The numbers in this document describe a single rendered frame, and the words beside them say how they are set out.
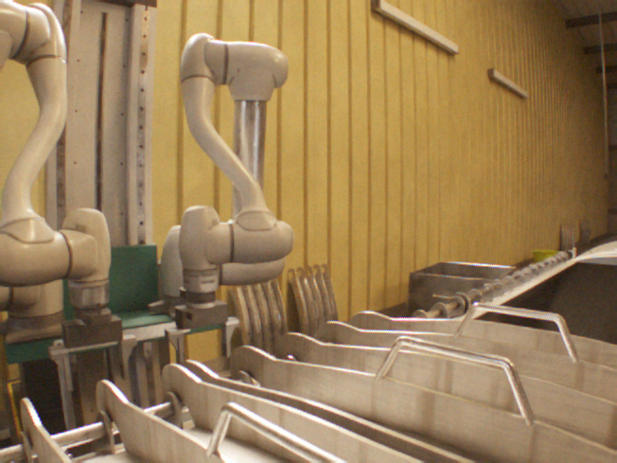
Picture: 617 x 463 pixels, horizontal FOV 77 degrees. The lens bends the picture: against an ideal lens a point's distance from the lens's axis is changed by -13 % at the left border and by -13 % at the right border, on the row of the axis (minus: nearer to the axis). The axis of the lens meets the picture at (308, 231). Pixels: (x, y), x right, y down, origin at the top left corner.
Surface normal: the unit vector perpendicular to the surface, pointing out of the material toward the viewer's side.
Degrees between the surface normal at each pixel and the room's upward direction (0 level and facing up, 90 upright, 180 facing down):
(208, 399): 90
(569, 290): 102
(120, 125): 90
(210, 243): 89
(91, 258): 96
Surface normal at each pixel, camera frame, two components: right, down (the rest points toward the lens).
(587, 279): -0.44, 0.33
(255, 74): 0.29, 0.33
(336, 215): 0.71, 0.05
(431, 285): -0.57, 0.04
